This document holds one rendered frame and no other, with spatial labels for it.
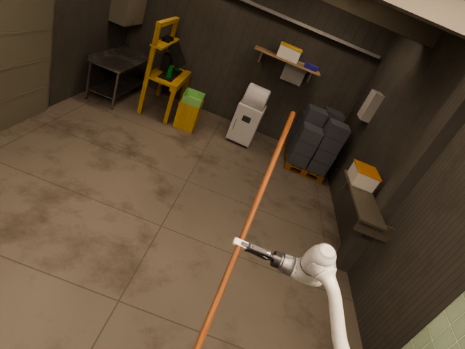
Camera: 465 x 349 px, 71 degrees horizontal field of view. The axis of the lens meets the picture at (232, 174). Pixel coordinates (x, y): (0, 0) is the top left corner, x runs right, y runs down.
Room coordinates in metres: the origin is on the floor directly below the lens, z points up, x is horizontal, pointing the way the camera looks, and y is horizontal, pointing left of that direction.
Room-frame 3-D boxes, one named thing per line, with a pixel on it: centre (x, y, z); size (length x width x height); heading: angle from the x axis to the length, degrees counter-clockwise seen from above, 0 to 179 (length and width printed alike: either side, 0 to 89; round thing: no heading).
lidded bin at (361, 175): (4.41, -1.73, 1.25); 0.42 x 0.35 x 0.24; 2
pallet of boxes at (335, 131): (6.92, -1.34, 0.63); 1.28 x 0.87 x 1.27; 2
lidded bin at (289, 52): (7.27, -0.09, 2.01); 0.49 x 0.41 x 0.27; 92
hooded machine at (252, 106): (6.72, 0.17, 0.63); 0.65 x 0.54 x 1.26; 178
